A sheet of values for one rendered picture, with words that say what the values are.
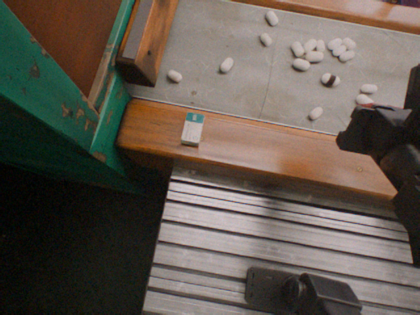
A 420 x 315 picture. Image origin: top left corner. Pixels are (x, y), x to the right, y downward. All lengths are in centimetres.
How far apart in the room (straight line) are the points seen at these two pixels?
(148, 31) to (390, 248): 67
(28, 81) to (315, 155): 47
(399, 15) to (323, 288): 64
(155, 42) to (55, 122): 26
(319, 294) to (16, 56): 47
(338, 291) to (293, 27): 56
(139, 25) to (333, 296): 54
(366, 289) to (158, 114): 56
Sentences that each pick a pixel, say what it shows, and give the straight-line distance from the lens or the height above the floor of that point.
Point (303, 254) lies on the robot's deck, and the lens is 60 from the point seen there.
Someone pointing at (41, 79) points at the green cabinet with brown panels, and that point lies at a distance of 32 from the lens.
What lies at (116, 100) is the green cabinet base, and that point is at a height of 81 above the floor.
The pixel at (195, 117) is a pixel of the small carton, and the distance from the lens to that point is 48.
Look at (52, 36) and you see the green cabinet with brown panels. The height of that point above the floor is 98.
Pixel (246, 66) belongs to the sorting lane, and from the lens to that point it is 61.
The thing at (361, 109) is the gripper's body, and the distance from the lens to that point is 38.
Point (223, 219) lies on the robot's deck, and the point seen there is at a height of 67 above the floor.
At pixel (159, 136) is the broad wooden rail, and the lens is 50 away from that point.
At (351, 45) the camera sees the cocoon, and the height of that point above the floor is 76.
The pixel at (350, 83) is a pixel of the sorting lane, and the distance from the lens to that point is 67.
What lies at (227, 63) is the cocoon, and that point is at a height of 76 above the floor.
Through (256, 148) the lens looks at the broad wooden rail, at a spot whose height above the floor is 76.
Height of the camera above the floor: 123
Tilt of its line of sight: 75 degrees down
